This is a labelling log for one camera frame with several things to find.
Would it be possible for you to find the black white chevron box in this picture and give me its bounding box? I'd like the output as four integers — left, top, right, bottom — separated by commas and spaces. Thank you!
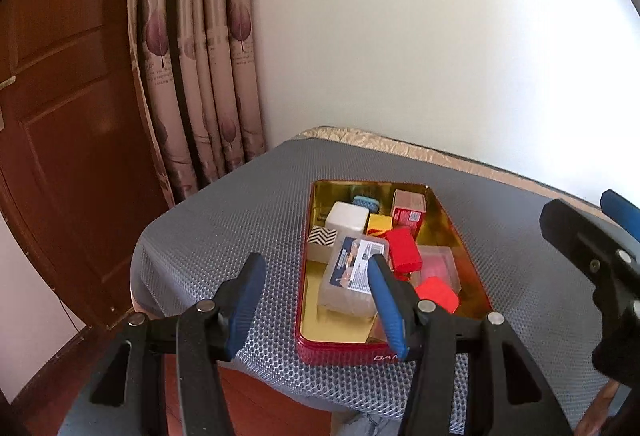
307, 225, 341, 249

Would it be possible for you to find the person's jeans leg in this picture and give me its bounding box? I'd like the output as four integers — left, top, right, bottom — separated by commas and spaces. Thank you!
332, 410, 408, 436

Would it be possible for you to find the yellow box with red stripes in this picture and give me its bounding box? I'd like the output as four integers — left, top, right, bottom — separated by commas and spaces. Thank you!
366, 213, 394, 237

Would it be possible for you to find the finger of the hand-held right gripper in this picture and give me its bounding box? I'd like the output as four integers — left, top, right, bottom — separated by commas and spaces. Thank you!
539, 198, 640, 314
600, 189, 640, 247

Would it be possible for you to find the red printed carton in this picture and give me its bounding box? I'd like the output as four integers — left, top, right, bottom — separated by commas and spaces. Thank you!
390, 189, 427, 233

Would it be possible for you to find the brown wooden door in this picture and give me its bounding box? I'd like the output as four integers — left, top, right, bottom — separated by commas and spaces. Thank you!
0, 0, 176, 332

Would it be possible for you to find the beige leaf-print curtain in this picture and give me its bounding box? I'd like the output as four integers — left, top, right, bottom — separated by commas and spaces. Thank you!
126, 0, 267, 207

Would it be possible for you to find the clear case with pink insert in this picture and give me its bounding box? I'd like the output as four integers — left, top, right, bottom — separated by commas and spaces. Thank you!
416, 245, 462, 293

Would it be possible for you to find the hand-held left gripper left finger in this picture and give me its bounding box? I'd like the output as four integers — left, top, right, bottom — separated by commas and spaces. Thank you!
57, 252, 267, 436

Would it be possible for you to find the thin black cable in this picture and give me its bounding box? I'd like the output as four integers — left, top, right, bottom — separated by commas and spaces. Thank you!
56, 297, 87, 333

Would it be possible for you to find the clear case with printed label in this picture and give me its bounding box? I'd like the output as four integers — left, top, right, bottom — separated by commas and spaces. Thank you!
319, 236, 391, 317

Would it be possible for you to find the red tin with gold interior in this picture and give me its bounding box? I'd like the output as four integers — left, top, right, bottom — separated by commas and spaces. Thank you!
295, 179, 494, 367

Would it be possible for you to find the person's right forearm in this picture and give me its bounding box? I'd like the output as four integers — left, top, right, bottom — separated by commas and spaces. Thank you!
575, 378, 626, 436

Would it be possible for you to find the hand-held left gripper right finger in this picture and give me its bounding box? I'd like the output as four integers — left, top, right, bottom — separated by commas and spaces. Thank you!
366, 255, 574, 436

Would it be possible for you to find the orange-red box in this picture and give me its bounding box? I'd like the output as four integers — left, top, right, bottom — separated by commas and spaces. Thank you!
414, 278, 460, 315

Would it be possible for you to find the beige patterned tablecloth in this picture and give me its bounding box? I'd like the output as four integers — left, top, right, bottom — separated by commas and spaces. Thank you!
299, 126, 601, 209

